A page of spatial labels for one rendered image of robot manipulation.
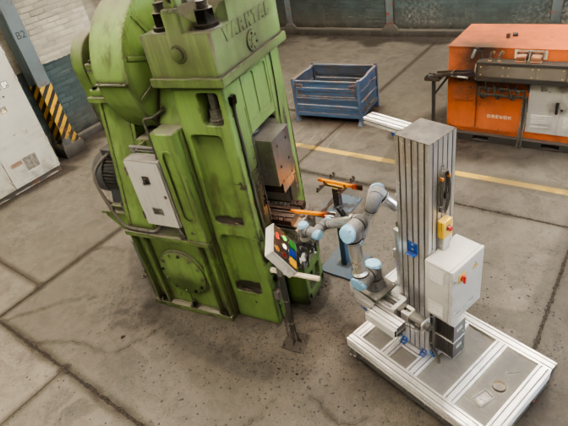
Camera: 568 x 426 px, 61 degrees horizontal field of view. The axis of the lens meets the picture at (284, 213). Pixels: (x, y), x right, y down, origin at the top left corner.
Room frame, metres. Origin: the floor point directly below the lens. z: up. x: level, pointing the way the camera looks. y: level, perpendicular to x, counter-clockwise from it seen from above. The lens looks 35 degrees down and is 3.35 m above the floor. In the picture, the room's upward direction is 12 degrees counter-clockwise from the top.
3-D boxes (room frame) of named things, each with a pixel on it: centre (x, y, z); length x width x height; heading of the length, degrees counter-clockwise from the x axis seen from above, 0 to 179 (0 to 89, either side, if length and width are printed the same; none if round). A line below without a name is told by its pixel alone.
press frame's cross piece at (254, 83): (3.58, 0.19, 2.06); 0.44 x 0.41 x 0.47; 59
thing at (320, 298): (3.33, -0.13, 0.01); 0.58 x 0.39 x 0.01; 149
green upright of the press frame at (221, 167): (3.29, 0.37, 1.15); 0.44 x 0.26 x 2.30; 59
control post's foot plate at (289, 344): (2.83, 0.13, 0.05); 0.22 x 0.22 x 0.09; 59
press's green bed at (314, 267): (3.51, 0.07, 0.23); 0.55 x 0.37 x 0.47; 59
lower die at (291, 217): (3.46, 0.09, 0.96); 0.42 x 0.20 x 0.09; 59
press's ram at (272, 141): (3.50, 0.06, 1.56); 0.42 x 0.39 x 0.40; 59
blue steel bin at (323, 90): (7.35, -1.22, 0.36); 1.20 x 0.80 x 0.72; 53
